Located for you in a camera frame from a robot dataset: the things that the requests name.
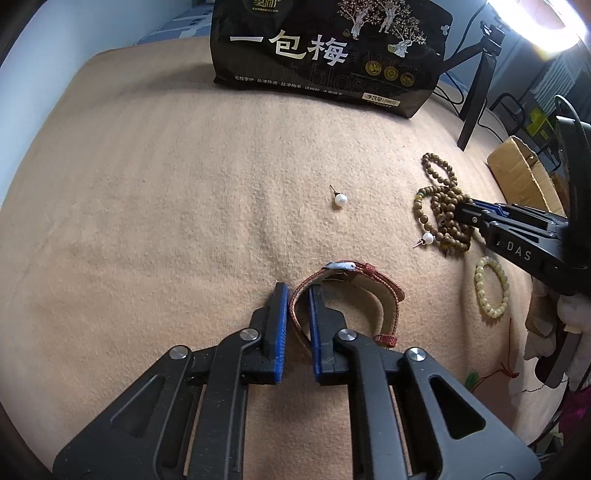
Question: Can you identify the brown wooden bead mala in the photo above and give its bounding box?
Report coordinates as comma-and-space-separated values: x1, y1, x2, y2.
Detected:
413, 153, 474, 256

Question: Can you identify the pale jade bead bracelet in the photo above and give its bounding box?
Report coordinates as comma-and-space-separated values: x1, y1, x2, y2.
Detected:
474, 256, 511, 320

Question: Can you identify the white pearl earring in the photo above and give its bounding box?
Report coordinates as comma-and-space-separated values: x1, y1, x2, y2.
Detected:
414, 231, 436, 248
329, 185, 349, 209

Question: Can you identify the red leather strap watch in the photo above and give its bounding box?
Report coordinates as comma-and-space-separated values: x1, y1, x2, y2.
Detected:
287, 260, 406, 353

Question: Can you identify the brown cardboard box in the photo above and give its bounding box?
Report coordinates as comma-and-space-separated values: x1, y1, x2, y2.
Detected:
487, 136, 566, 217

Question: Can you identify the yellow box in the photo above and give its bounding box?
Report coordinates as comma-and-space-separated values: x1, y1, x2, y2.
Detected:
526, 108, 554, 140

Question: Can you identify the black metal rack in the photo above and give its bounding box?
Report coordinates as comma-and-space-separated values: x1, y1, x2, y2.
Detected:
490, 92, 530, 138

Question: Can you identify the black mini tripod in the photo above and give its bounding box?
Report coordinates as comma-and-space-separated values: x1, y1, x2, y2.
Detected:
440, 17, 506, 151

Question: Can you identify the black plum snack bag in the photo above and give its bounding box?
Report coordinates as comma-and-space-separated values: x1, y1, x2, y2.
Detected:
211, 0, 453, 119

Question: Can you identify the white ring light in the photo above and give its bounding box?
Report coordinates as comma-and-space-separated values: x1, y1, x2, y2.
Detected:
487, 0, 590, 57

